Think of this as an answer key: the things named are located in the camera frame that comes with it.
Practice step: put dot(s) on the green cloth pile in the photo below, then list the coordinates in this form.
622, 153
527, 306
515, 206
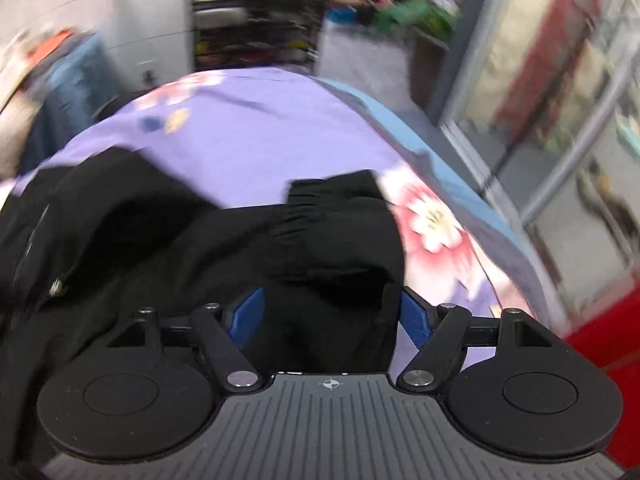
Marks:
412, 15

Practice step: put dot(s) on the pile of jackets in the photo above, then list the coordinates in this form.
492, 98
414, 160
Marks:
80, 80

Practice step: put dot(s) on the purple floral bed sheet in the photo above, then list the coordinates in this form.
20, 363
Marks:
275, 130

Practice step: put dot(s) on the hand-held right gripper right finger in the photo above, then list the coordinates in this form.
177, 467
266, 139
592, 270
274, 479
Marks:
415, 317

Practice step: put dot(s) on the dark cabinet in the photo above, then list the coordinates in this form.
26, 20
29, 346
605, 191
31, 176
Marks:
427, 65

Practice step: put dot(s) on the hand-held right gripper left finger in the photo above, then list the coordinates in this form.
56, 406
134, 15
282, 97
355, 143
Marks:
248, 316

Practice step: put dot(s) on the glass door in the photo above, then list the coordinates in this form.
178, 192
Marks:
550, 85

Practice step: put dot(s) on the black garment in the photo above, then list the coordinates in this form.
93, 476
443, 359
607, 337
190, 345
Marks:
175, 260

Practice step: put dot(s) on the black shelf rack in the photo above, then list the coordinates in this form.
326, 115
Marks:
250, 35

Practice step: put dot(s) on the orange cloth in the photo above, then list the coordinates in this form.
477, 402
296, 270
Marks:
52, 44

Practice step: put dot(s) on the red panel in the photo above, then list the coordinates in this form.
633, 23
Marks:
610, 345

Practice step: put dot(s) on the beige puffer jacket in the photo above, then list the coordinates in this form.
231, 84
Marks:
15, 120

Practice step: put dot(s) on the blue mattress cover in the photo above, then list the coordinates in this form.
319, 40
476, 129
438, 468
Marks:
400, 127

